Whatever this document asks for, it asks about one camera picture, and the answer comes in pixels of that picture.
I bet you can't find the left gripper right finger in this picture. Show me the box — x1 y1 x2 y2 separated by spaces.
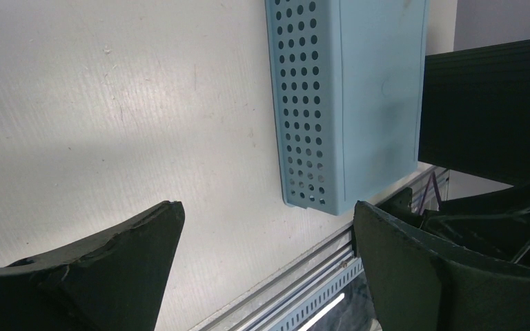
353 201 530 330

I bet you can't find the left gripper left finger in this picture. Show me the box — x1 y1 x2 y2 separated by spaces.
0 201 185 330

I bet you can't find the large black plastic bucket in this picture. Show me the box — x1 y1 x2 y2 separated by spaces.
418 39 530 185

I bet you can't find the light blue perforated basket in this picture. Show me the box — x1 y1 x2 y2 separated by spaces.
265 0 430 215

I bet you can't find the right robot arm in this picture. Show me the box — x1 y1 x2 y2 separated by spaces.
378 172 530 267

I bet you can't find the slotted grey cable duct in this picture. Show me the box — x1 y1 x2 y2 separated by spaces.
258 257 364 330

